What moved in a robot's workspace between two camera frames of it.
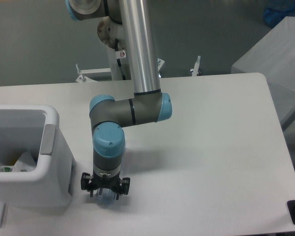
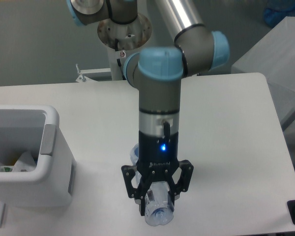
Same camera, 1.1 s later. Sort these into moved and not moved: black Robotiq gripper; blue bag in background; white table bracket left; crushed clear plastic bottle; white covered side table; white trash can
Moved: crushed clear plastic bottle; black Robotiq gripper
Not moved: white covered side table; white trash can; white table bracket left; blue bag in background
